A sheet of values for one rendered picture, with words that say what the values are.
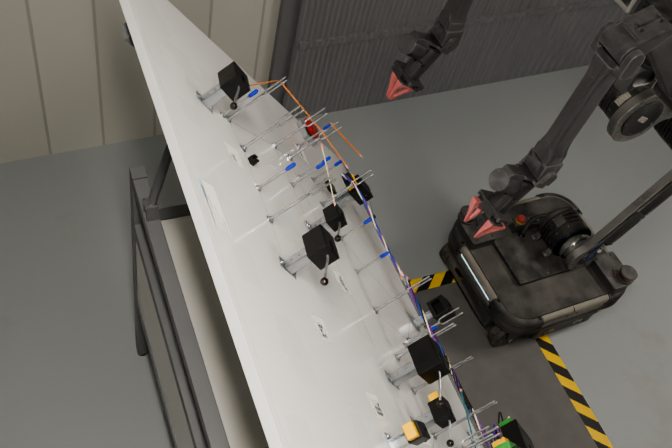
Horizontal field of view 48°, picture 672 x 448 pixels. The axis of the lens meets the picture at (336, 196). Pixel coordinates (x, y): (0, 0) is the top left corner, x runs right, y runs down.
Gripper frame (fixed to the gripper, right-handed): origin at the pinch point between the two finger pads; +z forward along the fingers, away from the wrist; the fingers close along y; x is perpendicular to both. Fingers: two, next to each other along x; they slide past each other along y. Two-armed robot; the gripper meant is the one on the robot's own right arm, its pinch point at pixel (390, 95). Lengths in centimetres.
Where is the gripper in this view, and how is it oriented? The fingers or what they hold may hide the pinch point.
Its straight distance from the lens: 227.6
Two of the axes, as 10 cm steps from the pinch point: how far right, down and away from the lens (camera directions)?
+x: 6.9, 1.2, 7.1
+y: 4.0, 7.6, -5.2
